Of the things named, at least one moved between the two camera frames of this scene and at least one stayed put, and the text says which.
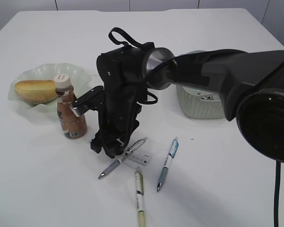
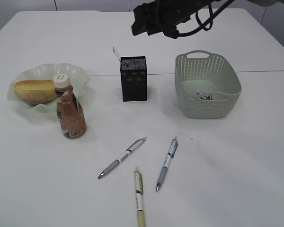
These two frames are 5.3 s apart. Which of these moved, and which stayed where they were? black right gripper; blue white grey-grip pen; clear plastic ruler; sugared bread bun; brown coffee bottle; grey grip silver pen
Moved: black right gripper; clear plastic ruler
Stayed: blue white grey-grip pen; sugared bread bun; grey grip silver pen; brown coffee bottle
